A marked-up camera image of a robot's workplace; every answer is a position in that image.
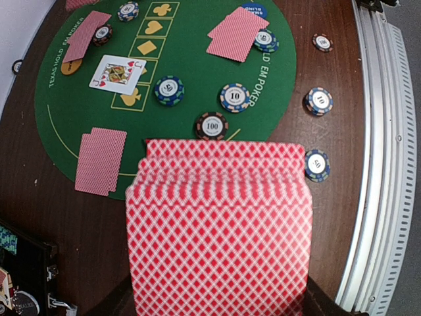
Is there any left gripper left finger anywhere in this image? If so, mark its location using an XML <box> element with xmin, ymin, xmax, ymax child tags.
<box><xmin>85</xmin><ymin>276</ymin><xmax>135</xmax><ymax>316</ymax></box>

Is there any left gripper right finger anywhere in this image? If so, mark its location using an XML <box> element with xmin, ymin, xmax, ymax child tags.
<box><xmin>302</xmin><ymin>277</ymin><xmax>352</xmax><ymax>316</ymax></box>

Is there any red playing card deck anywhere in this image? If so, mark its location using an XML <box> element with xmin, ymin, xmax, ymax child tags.
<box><xmin>126</xmin><ymin>139</ymin><xmax>312</xmax><ymax>315</ymax></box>

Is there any green blue chip stack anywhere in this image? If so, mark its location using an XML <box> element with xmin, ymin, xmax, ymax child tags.
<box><xmin>305</xmin><ymin>149</ymin><xmax>331</xmax><ymax>182</ymax></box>

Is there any red card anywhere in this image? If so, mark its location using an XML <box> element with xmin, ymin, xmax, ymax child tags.
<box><xmin>208</xmin><ymin>7</ymin><xmax>270</xmax><ymax>39</ymax></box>
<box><xmin>65</xmin><ymin>0</ymin><xmax>98</xmax><ymax>11</ymax></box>
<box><xmin>74</xmin><ymin>133</ymin><xmax>115</xmax><ymax>196</ymax></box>
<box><xmin>206</xmin><ymin>26</ymin><xmax>262</xmax><ymax>63</ymax></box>
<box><xmin>62</xmin><ymin>11</ymin><xmax>111</xmax><ymax>63</ymax></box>
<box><xmin>91</xmin><ymin>127</ymin><xmax>127</xmax><ymax>196</ymax></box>

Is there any face up king card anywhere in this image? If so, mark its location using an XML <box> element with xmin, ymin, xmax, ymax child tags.
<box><xmin>89</xmin><ymin>55</ymin><xmax>147</xmax><ymax>95</ymax></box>

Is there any orange round blind button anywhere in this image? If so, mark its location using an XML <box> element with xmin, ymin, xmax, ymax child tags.
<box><xmin>61</xmin><ymin>59</ymin><xmax>83</xmax><ymax>76</ymax></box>

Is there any blue tan chip stack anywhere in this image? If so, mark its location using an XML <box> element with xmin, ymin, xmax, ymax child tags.
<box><xmin>305</xmin><ymin>87</ymin><xmax>334</xmax><ymax>116</ymax></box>

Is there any black poker chip case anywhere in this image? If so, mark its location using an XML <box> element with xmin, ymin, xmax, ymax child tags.
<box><xmin>1</xmin><ymin>220</ymin><xmax>78</xmax><ymax>315</ymax></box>

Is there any clear acrylic dealer button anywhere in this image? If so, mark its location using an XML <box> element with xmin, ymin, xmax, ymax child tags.
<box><xmin>12</xmin><ymin>290</ymin><xmax>40</xmax><ymax>316</ymax></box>

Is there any card deck in case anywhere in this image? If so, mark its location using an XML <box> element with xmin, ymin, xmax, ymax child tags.
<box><xmin>0</xmin><ymin>268</ymin><xmax>14</xmax><ymax>309</ymax></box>

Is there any teal chip row in case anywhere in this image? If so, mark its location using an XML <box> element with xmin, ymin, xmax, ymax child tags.
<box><xmin>0</xmin><ymin>226</ymin><xmax>18</xmax><ymax>255</ymax></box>

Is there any green round poker mat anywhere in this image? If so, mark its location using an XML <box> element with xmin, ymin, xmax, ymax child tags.
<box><xmin>35</xmin><ymin>1</ymin><xmax>297</xmax><ymax>199</ymax></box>

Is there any blue round blind button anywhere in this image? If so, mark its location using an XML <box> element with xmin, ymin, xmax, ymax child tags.
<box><xmin>242</xmin><ymin>2</ymin><xmax>268</xmax><ymax>19</ymax></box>

